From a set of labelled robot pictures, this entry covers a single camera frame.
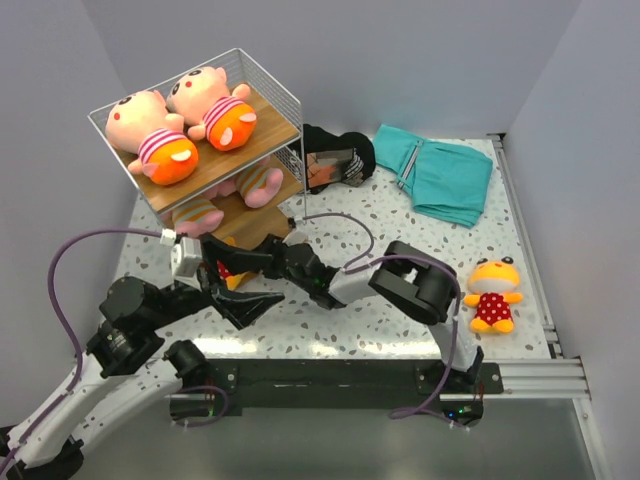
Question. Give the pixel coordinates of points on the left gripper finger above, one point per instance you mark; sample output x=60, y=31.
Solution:
x=235, y=259
x=243, y=308

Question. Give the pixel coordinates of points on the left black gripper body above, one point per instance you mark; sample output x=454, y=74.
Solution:
x=208, y=278

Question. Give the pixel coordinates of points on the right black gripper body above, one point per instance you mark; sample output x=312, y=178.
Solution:
x=277, y=248

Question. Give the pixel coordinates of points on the yellow frog plush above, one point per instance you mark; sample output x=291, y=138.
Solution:
x=233, y=281
x=493, y=289

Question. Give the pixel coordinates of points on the pink frog plush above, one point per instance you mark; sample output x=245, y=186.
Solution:
x=257, y=184
x=196, y=216

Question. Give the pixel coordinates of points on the large black-haired boy plush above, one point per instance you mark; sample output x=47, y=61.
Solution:
x=212, y=111

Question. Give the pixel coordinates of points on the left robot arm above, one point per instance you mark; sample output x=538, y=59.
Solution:
x=126, y=362

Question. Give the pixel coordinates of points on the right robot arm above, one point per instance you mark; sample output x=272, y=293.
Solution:
x=423, y=288

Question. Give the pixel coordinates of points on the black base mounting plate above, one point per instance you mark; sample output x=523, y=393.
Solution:
x=334, y=384

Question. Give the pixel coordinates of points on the black printed garment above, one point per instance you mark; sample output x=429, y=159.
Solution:
x=347, y=159

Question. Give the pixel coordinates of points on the teal folded cloth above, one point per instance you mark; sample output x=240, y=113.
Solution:
x=445, y=181

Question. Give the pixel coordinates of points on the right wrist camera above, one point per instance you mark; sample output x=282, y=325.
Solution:
x=296, y=234

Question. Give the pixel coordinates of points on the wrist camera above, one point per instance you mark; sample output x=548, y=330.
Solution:
x=296, y=234
x=186, y=257

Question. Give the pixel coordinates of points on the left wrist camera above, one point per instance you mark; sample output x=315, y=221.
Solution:
x=186, y=257

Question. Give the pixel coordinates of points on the white wire wooden shelf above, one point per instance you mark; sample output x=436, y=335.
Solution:
x=209, y=150

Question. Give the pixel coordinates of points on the aluminium frame rail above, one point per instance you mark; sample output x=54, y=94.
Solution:
x=558, y=377

